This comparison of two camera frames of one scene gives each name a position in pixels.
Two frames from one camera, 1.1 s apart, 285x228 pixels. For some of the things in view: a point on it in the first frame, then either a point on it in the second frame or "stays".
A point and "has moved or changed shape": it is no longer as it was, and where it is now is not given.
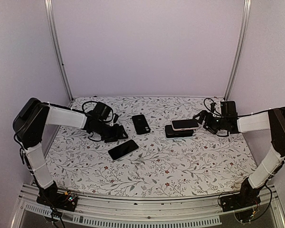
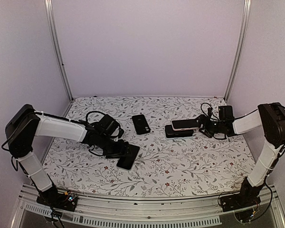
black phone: (123, 149) has moved or changed shape
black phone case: (140, 124) stays
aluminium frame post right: (239, 49) stays
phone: (184, 124) stays
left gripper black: (118, 134) -> (121, 151)
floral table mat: (169, 151) stays
